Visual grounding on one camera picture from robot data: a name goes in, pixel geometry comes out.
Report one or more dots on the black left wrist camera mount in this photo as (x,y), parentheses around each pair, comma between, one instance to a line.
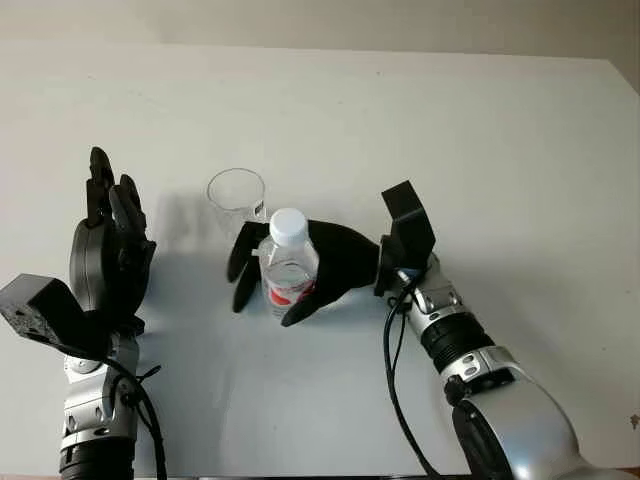
(40,310)

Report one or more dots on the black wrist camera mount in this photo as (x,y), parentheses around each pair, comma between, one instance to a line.
(410,225)
(40,310)

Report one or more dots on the clear water bottle white cap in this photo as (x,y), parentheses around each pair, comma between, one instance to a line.
(287,270)

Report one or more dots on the clear plastic cup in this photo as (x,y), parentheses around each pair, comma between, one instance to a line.
(235,200)

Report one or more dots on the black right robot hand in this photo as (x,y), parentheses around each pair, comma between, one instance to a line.
(345,260)

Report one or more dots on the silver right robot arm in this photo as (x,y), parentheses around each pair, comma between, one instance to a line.
(520,420)

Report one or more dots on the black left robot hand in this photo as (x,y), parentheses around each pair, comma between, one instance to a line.
(100,270)

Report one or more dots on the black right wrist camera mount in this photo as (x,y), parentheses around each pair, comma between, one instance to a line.
(410,225)

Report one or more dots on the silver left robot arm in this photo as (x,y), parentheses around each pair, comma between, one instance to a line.
(90,405)

